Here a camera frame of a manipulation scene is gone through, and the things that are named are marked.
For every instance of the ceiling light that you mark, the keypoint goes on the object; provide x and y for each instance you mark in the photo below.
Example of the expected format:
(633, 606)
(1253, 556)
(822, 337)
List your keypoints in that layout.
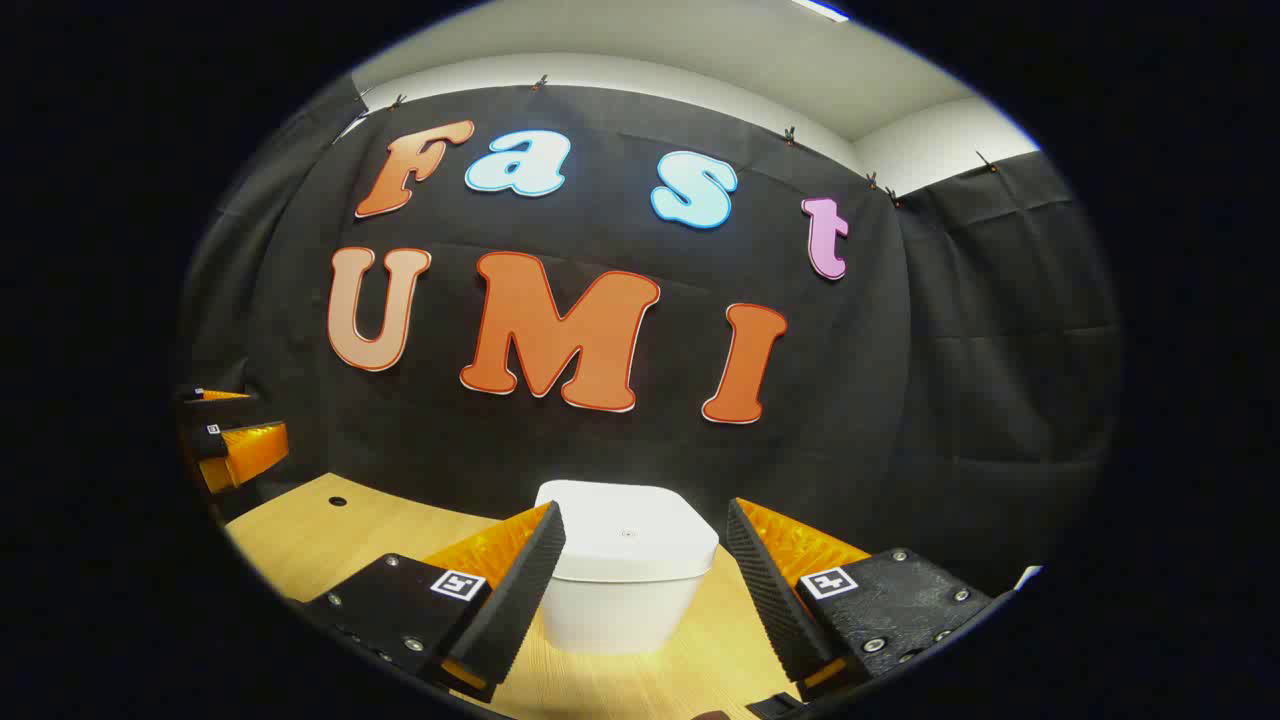
(820, 8)

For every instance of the white desktop garbage bin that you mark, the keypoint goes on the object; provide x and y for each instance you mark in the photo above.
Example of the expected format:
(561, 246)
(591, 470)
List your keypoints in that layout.
(625, 600)

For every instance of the wooden desktop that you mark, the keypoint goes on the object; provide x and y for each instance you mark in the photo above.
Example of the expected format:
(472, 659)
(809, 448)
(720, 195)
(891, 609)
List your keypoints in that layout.
(330, 540)

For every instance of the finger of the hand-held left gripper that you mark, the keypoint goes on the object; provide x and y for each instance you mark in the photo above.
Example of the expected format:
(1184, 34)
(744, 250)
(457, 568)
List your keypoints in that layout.
(250, 452)
(215, 396)

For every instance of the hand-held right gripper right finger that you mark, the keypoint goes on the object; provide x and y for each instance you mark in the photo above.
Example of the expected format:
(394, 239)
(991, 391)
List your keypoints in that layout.
(765, 590)

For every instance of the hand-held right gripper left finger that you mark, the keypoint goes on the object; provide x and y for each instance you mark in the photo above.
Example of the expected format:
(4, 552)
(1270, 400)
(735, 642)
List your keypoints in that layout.
(520, 590)

